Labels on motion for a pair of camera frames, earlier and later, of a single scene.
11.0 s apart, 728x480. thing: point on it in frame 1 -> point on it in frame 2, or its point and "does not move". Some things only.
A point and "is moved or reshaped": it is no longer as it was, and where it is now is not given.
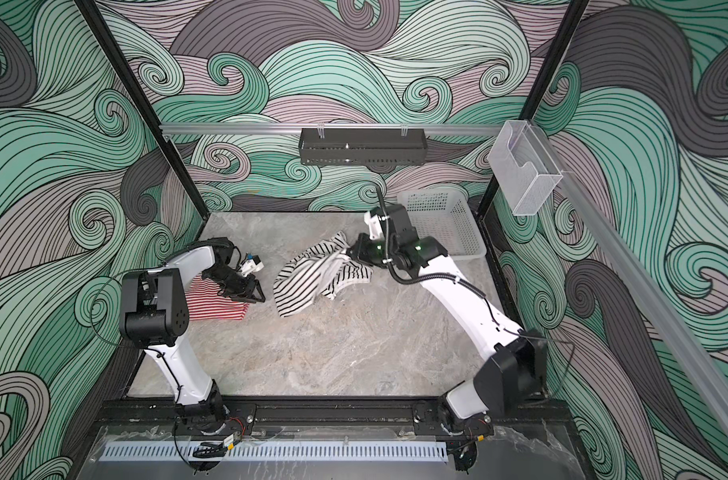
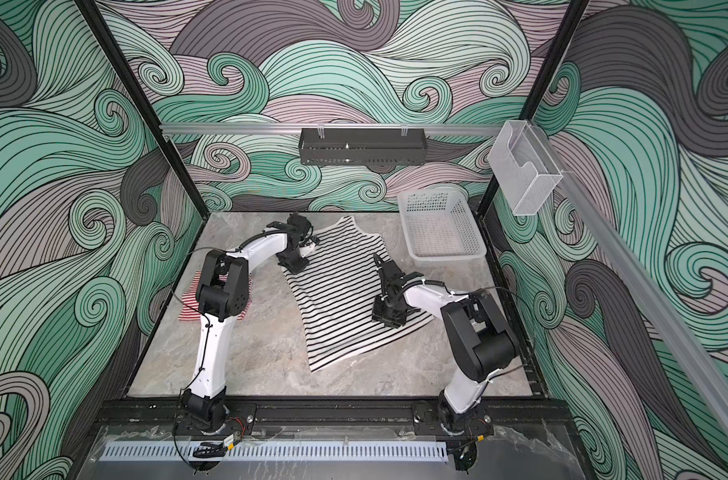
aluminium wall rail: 331,129 does not move
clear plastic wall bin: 524,165 does not move
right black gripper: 362,252 -> 377,316
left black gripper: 247,293 -> 297,268
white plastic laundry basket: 446,214 does not move
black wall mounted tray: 362,146 does not move
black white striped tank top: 323,270 is moved or reshaped
